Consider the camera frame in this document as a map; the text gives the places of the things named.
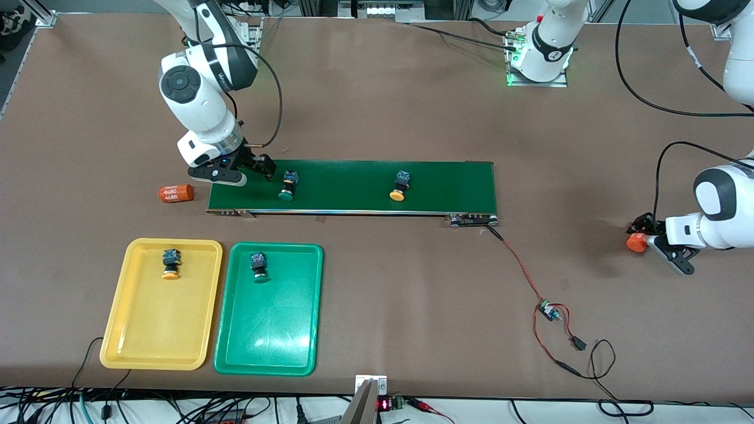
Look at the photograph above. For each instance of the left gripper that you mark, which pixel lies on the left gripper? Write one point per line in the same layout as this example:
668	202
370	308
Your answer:
644	225

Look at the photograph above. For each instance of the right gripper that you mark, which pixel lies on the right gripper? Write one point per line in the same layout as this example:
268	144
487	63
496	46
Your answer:
248	158

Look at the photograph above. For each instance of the orange cylinder white print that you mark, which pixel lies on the orange cylinder white print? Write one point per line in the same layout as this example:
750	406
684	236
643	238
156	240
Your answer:
176	193
635	243

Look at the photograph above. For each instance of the green push button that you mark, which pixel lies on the green push button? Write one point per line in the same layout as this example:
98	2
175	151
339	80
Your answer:
286	196
258	262

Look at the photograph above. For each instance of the yellow push button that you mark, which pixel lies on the yellow push button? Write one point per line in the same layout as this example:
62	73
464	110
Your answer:
397	195
171	259

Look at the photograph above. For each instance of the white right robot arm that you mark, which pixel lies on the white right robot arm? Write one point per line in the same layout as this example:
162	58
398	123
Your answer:
194	100

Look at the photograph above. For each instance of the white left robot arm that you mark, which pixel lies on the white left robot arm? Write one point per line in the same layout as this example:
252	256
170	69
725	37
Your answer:
724	200

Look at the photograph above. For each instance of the small green circuit board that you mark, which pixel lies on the small green circuit board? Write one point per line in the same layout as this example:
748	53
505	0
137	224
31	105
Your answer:
548	310

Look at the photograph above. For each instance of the green plastic tray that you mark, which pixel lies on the green plastic tray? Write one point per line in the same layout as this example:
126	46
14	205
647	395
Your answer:
271	330

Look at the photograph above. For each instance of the green conveyor belt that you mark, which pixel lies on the green conveyor belt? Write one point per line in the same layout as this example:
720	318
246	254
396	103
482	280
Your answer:
474	182

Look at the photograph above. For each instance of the yellow plastic tray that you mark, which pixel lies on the yellow plastic tray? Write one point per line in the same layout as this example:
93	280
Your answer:
159	318

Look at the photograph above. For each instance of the white light bar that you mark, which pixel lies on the white light bar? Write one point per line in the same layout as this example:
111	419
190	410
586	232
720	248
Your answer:
383	9

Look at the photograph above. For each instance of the silver mounting plate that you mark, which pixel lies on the silver mounting plate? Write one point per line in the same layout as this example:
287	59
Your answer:
371	381

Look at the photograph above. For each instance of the black power plug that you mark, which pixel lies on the black power plug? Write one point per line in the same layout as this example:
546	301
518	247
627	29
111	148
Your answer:
300	412

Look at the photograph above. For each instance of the grey metal beam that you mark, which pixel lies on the grey metal beam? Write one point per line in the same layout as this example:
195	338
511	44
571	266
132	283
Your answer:
359	409

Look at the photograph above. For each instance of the red LED display module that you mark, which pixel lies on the red LED display module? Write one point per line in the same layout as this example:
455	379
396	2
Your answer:
384	404

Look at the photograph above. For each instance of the red clip lead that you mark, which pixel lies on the red clip lead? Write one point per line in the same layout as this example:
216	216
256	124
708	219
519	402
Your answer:
425	405

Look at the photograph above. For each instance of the dark patterned bundle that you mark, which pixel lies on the dark patterned bundle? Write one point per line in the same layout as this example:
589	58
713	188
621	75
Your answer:
15	29

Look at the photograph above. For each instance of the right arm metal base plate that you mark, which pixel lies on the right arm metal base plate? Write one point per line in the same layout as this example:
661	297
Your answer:
254	32

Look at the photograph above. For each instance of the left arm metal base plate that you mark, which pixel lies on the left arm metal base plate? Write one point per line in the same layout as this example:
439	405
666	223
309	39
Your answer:
530	84

